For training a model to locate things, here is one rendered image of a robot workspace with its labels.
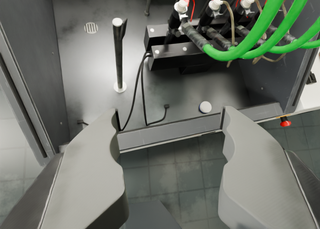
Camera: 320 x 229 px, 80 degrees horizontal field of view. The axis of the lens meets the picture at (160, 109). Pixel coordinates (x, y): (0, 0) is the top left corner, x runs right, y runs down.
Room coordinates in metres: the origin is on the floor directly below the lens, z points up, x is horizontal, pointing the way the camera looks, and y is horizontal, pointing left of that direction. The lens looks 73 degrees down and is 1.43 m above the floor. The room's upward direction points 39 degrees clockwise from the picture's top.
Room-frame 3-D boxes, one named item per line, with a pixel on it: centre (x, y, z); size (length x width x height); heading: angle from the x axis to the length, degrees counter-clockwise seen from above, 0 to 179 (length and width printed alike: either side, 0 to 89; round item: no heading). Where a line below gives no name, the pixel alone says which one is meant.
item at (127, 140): (0.15, -0.08, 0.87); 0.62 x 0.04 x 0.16; 141
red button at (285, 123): (0.47, -0.40, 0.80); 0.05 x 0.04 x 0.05; 141
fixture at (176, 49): (0.40, 0.03, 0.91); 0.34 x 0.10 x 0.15; 141
